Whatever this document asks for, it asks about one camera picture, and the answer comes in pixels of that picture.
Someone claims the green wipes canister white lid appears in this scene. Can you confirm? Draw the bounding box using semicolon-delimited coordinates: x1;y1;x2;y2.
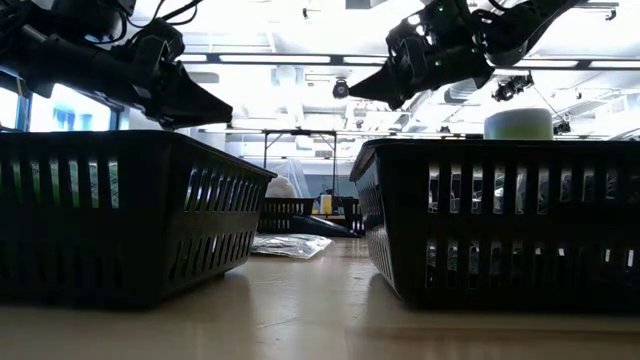
483;107;555;142

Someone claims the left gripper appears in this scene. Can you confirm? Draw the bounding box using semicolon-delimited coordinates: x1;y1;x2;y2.
112;18;235;130

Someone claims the dark blue travel tube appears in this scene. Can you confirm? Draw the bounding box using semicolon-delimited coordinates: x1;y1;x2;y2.
288;214;362;239

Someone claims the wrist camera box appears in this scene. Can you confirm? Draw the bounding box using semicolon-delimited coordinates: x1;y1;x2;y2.
385;0;474;51
49;0;137;44

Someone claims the clear bag of cotton balls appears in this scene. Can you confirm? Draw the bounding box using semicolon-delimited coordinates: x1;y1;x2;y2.
264;177;299;200
277;158;312;200

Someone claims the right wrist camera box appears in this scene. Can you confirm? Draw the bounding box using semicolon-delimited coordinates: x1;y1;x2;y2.
385;0;474;51

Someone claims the overhead rig bar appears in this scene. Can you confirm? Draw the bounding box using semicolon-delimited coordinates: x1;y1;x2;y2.
174;52;640;70

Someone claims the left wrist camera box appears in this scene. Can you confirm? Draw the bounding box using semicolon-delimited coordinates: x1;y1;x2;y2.
49;0;137;44

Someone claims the black slotted plastic basket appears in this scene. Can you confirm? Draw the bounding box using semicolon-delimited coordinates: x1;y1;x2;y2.
257;197;317;235
0;129;279;307
348;138;640;311
339;197;365;236

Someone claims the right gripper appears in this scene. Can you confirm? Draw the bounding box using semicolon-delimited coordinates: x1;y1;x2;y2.
348;37;494;111

